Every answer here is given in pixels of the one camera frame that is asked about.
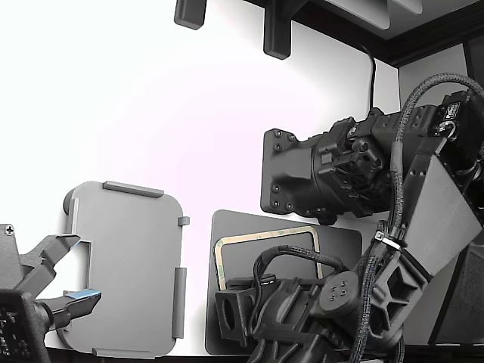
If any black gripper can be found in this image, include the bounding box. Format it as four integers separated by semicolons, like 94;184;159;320
214;278;323;348

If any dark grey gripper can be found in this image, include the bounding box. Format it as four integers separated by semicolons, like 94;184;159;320
0;222;104;330

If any thin black cable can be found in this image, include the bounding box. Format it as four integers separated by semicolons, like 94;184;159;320
357;42;378;114

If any small dark grey bracket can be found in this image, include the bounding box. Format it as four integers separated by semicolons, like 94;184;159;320
172;0;208;30

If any grey plastic holder tray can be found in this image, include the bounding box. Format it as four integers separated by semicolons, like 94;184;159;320
62;180;190;360

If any long dark grey bracket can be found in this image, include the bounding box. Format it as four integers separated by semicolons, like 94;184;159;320
262;0;293;61

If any dark tinted side panel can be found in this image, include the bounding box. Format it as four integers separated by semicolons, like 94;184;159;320
429;37;484;345

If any black enclosure frame beam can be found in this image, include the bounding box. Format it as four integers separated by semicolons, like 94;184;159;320
245;0;484;68

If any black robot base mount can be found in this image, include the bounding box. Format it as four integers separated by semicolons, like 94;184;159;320
260;127;337;226

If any dark grey mat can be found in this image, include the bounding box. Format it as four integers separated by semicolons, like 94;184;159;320
203;209;363;356

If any beige rectangular adhesive frame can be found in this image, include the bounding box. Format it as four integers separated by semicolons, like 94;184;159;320
213;225;324;292

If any black camera module with mount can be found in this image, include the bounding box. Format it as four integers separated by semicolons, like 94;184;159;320
0;289;52;363

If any light grey panel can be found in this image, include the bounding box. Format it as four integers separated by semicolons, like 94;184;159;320
324;0;425;30

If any black six-joint robot arm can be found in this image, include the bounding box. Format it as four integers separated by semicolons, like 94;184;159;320
249;75;484;363

